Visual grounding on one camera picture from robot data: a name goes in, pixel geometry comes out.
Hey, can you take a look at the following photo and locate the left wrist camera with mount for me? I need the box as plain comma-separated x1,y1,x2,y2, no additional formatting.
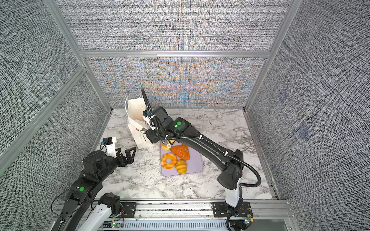
102,137,117,158

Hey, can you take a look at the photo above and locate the black corrugated cable conduit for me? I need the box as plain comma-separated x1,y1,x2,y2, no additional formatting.
141,88,262,231

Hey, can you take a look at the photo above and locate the braided bread roll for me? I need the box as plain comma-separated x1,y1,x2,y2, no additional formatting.
161,140,174,151

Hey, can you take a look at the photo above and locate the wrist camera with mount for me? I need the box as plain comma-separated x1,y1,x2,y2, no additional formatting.
143,110,156,130
102,137,117,158

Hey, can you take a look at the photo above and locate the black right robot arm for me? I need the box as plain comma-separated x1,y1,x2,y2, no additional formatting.
143,107,245,208

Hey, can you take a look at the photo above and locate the red-brown triangular pastry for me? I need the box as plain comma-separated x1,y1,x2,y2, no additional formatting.
170,144,190,161

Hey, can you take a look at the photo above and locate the white paper bag with rose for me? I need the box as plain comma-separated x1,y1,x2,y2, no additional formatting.
124,95,154,149

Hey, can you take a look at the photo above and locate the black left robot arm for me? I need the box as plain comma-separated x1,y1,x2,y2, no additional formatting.
52,147,137,231

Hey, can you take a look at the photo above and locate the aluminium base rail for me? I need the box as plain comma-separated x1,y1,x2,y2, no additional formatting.
49,199,298,231

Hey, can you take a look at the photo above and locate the lilac plastic tray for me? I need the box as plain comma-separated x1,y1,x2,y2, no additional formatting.
160,142,203,177

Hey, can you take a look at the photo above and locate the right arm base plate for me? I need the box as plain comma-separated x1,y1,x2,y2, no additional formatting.
211,201,254,224

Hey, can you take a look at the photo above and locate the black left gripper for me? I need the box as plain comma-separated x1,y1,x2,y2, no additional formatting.
100,146,137,182

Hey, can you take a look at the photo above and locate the glazed donut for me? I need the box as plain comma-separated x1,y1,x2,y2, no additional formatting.
161,153,177,169

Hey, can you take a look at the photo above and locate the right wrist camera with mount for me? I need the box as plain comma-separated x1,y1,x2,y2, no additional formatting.
143,110,156,130

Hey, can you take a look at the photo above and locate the small striped bun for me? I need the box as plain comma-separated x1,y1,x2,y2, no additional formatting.
175,159,187,175

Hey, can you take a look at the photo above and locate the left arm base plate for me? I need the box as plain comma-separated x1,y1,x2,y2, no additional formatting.
110,202,137,219

